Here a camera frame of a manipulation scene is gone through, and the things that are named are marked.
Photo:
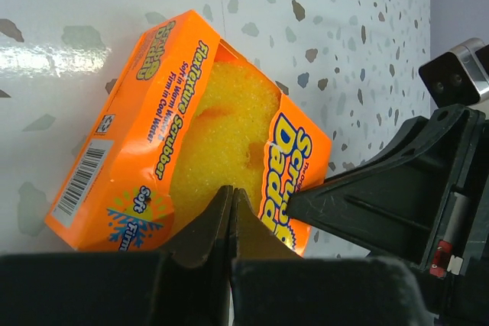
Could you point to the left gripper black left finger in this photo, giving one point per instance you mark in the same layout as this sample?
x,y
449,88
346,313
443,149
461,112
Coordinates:
x,y
194,286

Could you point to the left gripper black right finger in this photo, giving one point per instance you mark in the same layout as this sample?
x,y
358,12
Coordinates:
x,y
262,270

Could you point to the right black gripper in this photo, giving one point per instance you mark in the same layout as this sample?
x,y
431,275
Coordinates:
x,y
424,200

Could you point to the orange Scrub Daddy box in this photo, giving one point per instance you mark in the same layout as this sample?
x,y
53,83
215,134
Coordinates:
x,y
187,116

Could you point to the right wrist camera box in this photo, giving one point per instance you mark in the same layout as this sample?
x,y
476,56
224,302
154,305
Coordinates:
x,y
458,76

